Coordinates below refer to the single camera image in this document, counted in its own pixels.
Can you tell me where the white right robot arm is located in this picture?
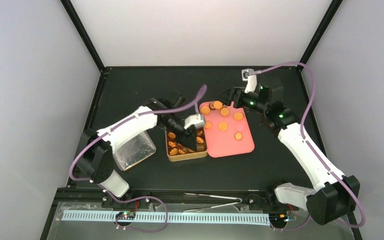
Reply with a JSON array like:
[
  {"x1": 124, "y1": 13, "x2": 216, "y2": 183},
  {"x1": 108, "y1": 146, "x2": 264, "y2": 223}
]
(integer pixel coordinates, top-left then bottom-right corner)
[{"x1": 217, "y1": 85, "x2": 366, "y2": 228}]

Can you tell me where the pink plastic tray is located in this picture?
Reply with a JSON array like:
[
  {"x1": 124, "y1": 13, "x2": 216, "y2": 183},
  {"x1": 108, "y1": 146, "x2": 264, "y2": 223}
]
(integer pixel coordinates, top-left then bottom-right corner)
[{"x1": 199, "y1": 101, "x2": 255, "y2": 158}]

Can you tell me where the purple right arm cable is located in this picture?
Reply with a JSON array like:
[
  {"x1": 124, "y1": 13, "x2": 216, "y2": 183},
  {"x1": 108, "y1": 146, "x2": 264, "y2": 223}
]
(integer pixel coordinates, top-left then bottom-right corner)
[{"x1": 251, "y1": 61, "x2": 367, "y2": 231}]

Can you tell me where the orange cookie second row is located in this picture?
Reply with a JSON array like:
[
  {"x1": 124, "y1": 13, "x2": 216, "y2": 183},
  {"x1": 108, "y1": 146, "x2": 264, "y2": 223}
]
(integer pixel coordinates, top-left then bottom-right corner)
[{"x1": 167, "y1": 132, "x2": 176, "y2": 139}]

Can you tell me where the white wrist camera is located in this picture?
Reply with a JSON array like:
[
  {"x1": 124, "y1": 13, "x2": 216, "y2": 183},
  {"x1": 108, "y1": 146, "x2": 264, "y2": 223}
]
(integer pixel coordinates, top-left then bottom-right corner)
[
  {"x1": 184, "y1": 113, "x2": 206, "y2": 130},
  {"x1": 241, "y1": 68, "x2": 258, "y2": 94}
]

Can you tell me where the orange cookie third row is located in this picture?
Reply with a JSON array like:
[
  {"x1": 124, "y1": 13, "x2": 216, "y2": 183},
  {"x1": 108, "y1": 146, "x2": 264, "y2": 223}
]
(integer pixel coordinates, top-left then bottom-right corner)
[
  {"x1": 168, "y1": 141, "x2": 177, "y2": 148},
  {"x1": 196, "y1": 136, "x2": 205, "y2": 144}
]

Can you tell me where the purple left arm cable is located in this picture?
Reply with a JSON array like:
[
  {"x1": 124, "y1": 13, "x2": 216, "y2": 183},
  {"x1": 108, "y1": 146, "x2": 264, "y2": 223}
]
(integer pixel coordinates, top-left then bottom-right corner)
[{"x1": 68, "y1": 84, "x2": 208, "y2": 233}]

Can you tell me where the chocolate sprinkled donut cookie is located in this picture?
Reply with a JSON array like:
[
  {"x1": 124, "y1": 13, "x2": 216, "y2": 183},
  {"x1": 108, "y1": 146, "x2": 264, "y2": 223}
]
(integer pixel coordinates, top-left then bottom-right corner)
[{"x1": 209, "y1": 102, "x2": 216, "y2": 111}]

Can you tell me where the round waffle cookie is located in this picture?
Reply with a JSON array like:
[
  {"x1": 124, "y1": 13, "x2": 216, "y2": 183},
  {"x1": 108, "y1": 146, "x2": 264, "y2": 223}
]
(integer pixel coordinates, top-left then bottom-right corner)
[
  {"x1": 234, "y1": 132, "x2": 243, "y2": 141},
  {"x1": 212, "y1": 101, "x2": 224, "y2": 110},
  {"x1": 200, "y1": 105, "x2": 211, "y2": 115},
  {"x1": 220, "y1": 107, "x2": 230, "y2": 117},
  {"x1": 217, "y1": 122, "x2": 228, "y2": 131},
  {"x1": 233, "y1": 112, "x2": 244, "y2": 121},
  {"x1": 204, "y1": 121, "x2": 213, "y2": 129}
]

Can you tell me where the light blue slotted cable duct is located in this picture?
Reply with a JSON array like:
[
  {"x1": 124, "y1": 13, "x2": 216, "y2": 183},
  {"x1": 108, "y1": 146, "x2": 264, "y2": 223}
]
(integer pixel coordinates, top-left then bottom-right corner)
[{"x1": 59, "y1": 210, "x2": 270, "y2": 226}]

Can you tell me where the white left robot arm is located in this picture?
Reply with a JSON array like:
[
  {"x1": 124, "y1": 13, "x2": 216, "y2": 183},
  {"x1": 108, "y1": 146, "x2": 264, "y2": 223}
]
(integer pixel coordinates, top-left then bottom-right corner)
[{"x1": 69, "y1": 92, "x2": 206, "y2": 199}]

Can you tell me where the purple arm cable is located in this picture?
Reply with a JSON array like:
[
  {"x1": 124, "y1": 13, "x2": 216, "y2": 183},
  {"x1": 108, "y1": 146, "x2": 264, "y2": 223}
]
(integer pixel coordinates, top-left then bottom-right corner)
[
  {"x1": 68, "y1": 84, "x2": 208, "y2": 233},
  {"x1": 251, "y1": 61, "x2": 367, "y2": 231}
]

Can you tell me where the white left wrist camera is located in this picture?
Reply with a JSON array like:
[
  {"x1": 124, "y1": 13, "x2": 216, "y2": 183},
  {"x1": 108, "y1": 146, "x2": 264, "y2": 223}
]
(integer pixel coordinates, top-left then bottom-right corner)
[{"x1": 184, "y1": 113, "x2": 206, "y2": 130}]

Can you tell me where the silver tin lid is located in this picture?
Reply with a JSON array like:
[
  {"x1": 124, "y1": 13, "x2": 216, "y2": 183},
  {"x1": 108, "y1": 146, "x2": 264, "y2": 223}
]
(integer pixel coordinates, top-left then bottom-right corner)
[{"x1": 113, "y1": 131, "x2": 157, "y2": 171}]

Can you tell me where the gold cookie tin box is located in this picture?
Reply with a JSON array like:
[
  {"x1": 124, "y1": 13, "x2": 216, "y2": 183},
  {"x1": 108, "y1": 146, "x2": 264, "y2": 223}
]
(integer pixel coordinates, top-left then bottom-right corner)
[{"x1": 165, "y1": 127, "x2": 208, "y2": 162}]

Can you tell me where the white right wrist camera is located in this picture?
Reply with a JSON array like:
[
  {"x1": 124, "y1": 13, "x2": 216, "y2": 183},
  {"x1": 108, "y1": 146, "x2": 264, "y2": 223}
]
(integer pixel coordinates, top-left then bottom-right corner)
[{"x1": 241, "y1": 68, "x2": 258, "y2": 94}]

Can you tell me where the black enclosure frame post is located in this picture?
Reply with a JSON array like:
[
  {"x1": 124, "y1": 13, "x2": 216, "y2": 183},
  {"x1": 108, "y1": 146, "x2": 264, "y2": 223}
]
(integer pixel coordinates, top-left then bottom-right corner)
[{"x1": 60, "y1": 0, "x2": 105, "y2": 72}]

